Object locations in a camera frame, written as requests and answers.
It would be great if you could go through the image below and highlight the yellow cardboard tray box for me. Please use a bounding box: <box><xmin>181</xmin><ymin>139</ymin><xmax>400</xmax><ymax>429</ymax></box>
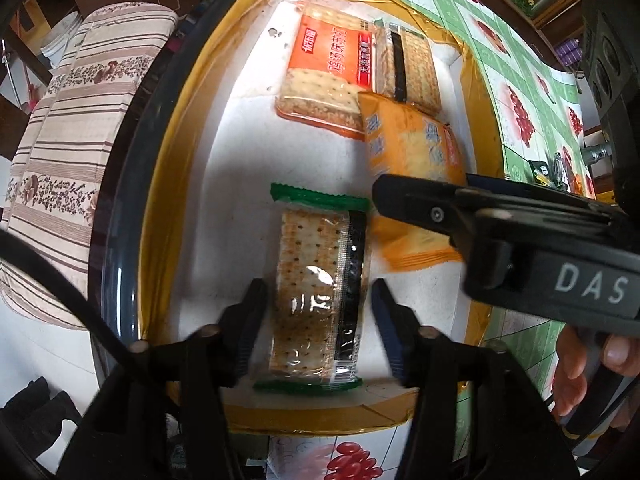
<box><xmin>138</xmin><ymin>0</ymin><xmax>502</xmax><ymax>437</ymax></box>

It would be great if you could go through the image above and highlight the red orange cracker pack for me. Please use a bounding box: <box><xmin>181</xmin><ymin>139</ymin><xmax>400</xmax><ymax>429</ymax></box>
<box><xmin>274</xmin><ymin>3</ymin><xmax>374</xmax><ymax>140</ymax></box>

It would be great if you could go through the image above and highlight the yellow orange cracker pack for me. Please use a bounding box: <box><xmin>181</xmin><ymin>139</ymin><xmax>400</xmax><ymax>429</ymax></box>
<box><xmin>358</xmin><ymin>92</ymin><xmax>466</xmax><ymax>272</ymax></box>

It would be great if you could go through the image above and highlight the person's right hand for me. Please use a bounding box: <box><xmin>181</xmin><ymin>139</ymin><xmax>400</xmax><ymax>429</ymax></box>
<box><xmin>552</xmin><ymin>325</ymin><xmax>640</xmax><ymax>420</ymax></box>

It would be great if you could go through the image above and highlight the clear black-stripe cracker pack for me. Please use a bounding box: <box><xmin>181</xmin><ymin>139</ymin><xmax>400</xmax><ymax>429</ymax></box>
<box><xmin>373</xmin><ymin>20</ymin><xmax>442</xmax><ymax>116</ymax></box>

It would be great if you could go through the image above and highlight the striped floral seat cushion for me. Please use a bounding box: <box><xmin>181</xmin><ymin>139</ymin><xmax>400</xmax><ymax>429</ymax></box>
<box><xmin>0</xmin><ymin>1</ymin><xmax>180</xmax><ymax>332</ymax></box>

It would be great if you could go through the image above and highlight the green fruit-pattern tablecloth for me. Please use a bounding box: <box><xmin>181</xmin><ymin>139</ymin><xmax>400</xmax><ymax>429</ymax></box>
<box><xmin>267</xmin><ymin>0</ymin><xmax>599</xmax><ymax>480</ymax></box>

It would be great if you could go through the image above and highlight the green-edged clear cracker pack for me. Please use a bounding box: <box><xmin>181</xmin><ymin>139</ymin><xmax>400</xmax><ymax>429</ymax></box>
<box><xmin>254</xmin><ymin>183</ymin><xmax>371</xmax><ymax>396</ymax></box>

